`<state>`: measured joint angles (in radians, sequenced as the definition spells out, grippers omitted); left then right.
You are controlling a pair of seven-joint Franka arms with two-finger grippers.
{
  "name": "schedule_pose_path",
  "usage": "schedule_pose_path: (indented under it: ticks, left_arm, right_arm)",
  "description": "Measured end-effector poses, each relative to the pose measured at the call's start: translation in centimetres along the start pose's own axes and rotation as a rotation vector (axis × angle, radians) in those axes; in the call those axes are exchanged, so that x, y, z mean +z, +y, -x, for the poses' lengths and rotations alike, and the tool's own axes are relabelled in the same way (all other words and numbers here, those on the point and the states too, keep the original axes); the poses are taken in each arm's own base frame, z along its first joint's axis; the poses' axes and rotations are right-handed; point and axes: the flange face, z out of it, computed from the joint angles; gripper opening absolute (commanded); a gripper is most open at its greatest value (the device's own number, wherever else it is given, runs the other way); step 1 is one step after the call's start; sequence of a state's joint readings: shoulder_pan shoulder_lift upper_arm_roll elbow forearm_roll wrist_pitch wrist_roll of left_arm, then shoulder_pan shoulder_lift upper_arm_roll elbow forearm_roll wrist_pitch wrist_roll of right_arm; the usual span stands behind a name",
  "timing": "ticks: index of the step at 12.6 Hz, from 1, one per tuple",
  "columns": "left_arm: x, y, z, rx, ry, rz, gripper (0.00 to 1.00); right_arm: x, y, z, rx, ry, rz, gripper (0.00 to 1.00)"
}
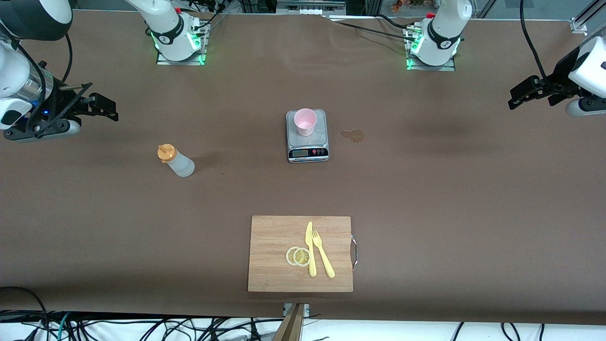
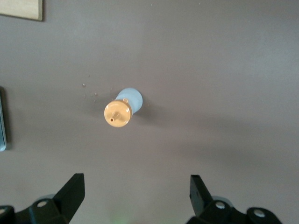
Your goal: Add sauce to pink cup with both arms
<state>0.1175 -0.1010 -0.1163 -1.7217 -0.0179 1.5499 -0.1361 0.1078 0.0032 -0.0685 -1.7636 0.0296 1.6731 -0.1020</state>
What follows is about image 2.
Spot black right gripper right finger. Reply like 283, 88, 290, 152
186, 175, 249, 224

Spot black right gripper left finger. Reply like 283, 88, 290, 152
16, 173, 85, 224

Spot squeeze bottle with orange cap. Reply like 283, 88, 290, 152
104, 87, 144, 128

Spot silver digital kitchen scale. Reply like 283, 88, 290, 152
0, 86, 8, 152

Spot bamboo cutting board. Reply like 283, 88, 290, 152
0, 0, 44, 22

